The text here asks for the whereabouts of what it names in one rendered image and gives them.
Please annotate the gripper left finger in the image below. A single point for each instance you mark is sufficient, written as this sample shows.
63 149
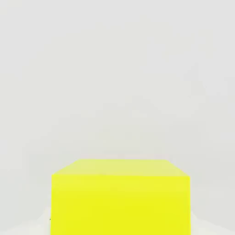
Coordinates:
43 224

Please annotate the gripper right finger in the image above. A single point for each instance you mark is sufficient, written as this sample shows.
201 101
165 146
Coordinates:
199 226

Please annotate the small yellow cube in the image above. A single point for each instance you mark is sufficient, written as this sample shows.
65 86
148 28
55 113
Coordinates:
120 203

